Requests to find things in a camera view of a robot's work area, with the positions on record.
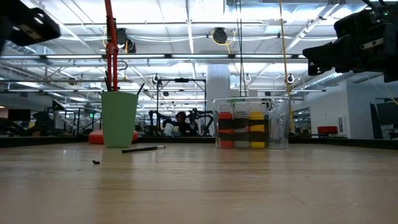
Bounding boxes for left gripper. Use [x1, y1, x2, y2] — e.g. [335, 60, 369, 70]
[0, 0, 62, 54]

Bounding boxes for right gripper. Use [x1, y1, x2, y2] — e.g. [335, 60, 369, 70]
[303, 23, 398, 83]

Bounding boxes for clear plastic bin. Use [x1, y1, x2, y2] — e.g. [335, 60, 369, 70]
[212, 96, 292, 149]

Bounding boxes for small yellow paint bottle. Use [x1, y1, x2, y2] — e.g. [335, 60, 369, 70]
[248, 111, 266, 149]

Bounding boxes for small white paint bottle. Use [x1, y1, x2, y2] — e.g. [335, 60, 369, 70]
[233, 124, 250, 149]

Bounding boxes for small orange paint bottle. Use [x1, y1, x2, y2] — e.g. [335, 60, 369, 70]
[218, 111, 234, 149]

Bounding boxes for green plastic cup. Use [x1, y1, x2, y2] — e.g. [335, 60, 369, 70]
[101, 91, 139, 148]

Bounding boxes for red padded stool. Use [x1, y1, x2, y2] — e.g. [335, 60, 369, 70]
[317, 125, 339, 135]

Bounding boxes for red desk lamp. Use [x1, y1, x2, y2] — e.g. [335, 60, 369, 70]
[88, 0, 139, 145]

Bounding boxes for black background furniture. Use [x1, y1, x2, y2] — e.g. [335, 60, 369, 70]
[369, 101, 398, 140]

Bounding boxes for white building column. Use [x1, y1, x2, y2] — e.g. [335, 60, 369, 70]
[206, 63, 231, 136]

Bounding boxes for long ceiling light bar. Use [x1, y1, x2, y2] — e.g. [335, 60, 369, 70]
[0, 53, 307, 60]

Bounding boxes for background robot arms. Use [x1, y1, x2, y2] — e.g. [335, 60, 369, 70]
[148, 107, 215, 138]

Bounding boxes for person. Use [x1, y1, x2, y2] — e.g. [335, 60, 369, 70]
[172, 111, 195, 137]

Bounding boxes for long yellow cable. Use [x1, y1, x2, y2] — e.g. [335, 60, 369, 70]
[277, 0, 295, 131]

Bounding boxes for black ceiling cable reel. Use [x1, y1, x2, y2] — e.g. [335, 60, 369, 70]
[212, 27, 229, 45]
[116, 27, 137, 54]

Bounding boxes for black background station frame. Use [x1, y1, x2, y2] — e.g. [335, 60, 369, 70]
[156, 77, 208, 138]

